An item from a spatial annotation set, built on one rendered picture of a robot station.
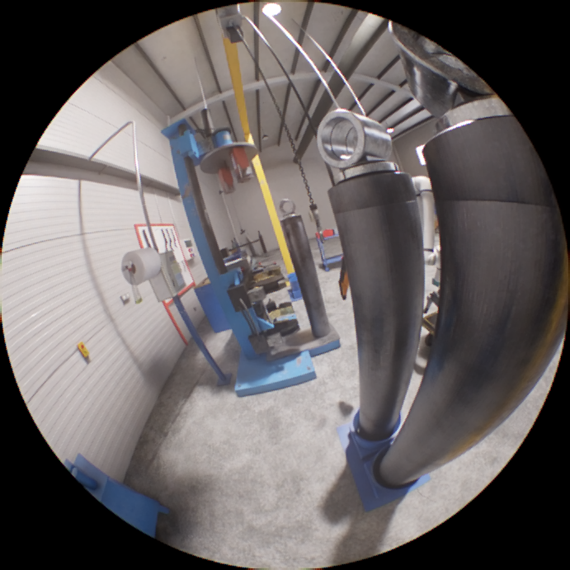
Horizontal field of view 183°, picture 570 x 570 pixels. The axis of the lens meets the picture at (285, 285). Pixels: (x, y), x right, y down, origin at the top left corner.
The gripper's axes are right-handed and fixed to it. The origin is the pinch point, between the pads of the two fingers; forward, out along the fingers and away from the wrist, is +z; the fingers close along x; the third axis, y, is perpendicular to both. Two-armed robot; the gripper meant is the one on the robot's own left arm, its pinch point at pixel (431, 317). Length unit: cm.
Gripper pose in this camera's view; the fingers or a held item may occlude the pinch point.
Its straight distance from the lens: 111.4
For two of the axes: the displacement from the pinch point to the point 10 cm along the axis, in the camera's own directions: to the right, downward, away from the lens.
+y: -9.9, -1.5, 0.6
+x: -1.3, 4.7, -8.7
